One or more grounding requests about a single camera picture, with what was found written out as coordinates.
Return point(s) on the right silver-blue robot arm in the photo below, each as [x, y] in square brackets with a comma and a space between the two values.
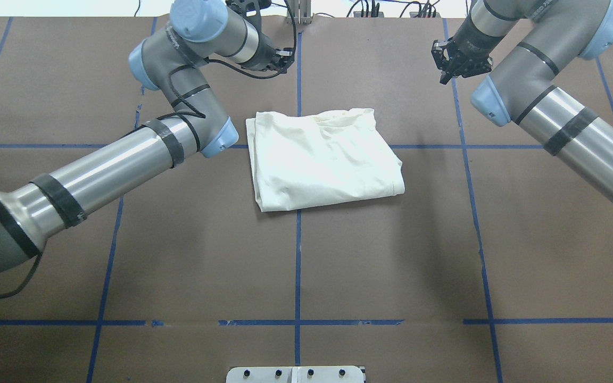
[520, 47]

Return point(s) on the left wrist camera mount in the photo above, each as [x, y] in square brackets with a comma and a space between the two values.
[249, 10]

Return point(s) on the cream long-sleeve t-shirt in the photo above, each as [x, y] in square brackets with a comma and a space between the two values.
[317, 160]

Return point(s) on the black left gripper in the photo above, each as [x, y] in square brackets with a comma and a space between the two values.
[267, 57]

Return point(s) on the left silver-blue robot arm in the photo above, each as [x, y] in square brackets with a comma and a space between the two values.
[170, 60]

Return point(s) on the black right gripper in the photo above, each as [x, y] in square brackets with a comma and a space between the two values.
[470, 47]

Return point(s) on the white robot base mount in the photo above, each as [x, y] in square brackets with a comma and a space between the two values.
[318, 373]

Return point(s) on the aluminium frame post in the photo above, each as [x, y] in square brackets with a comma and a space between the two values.
[302, 12]

